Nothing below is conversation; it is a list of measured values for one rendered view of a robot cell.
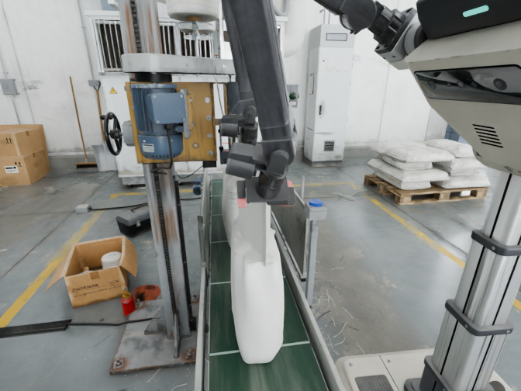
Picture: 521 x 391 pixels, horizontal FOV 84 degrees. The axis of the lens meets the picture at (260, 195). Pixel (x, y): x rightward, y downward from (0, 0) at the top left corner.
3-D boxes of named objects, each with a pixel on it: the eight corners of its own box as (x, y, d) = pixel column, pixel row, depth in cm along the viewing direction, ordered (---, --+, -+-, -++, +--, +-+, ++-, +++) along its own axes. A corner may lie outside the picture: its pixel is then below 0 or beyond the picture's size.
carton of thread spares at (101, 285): (139, 294, 197) (133, 263, 188) (51, 314, 180) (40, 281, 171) (140, 254, 242) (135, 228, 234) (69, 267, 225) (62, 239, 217)
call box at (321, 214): (326, 219, 126) (327, 206, 124) (308, 220, 125) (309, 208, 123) (320, 212, 133) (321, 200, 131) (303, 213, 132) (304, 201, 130)
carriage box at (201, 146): (217, 161, 122) (213, 81, 111) (133, 164, 118) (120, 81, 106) (216, 149, 145) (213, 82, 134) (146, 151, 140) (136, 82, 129)
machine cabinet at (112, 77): (282, 182, 422) (288, 16, 347) (117, 190, 389) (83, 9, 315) (268, 162, 529) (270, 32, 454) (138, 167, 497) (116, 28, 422)
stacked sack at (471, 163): (498, 171, 347) (502, 158, 342) (447, 173, 337) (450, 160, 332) (468, 161, 387) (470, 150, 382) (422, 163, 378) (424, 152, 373)
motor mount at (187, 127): (192, 140, 99) (188, 89, 93) (172, 140, 98) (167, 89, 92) (197, 128, 125) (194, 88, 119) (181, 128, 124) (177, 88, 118)
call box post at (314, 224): (308, 348, 156) (319, 217, 128) (303, 349, 155) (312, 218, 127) (306, 344, 158) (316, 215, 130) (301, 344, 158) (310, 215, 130)
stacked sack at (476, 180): (492, 189, 355) (496, 178, 350) (443, 192, 346) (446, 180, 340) (464, 179, 395) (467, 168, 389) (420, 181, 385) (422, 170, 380)
